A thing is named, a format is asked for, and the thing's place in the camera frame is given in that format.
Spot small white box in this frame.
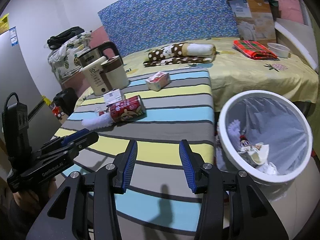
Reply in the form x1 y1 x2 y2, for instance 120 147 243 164
103 89 125 104

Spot yellow bed sheet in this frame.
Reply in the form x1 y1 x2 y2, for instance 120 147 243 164
75 37 319 113

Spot brown polka dot blanket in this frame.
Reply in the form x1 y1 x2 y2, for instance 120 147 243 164
143 42 217 67

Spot printed cardboard box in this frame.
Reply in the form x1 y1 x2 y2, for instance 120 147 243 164
223 0 279 44

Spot blue white label sticker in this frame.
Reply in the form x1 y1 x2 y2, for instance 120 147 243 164
9 26 19 47

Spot white tissue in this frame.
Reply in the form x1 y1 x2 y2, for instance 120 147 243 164
257 161 279 176

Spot grey refrigerator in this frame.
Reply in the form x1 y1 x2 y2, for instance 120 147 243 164
0 26 63 140

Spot yellow sticker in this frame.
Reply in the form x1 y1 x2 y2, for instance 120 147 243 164
0 15 9 33

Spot white round trash bin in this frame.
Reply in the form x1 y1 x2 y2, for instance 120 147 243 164
216 91 313 187

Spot red drink can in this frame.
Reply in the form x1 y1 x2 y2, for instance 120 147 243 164
108 95 147 123

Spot white plastic bin liner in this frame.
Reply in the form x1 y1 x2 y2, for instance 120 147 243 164
215 97 309 200

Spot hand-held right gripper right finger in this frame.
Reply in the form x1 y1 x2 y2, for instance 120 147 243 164
179 139 288 240

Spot red plaid cloth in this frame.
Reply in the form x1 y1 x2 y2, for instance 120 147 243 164
233 40 279 60

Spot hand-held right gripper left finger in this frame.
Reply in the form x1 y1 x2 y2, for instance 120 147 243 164
26 140 138 240

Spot beige mug with brown lid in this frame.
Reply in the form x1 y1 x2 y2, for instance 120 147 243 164
100 55 130 90

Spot pineapple print bedding bundle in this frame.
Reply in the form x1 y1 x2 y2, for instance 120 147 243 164
47 31 93 83

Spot small white foam net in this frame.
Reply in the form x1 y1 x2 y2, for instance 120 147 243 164
226 120 242 143

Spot pink storage box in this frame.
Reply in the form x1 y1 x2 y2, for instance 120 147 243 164
61 71 90 98

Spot striped tablecloth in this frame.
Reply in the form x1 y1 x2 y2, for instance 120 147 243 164
54 67 217 230

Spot red white tissue packet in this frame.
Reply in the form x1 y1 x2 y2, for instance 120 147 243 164
146 71 171 91

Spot blue floral headboard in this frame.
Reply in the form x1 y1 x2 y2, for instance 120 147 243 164
97 0 248 58

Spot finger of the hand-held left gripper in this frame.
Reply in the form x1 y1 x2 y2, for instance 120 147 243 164
35 132 99 162
37 129 90 153

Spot white bowl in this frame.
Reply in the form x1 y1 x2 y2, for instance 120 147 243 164
267 42 290 58

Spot black bag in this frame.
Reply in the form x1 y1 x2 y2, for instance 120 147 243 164
47 26 85 50

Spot white foam board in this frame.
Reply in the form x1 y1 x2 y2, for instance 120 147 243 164
274 17 320 72

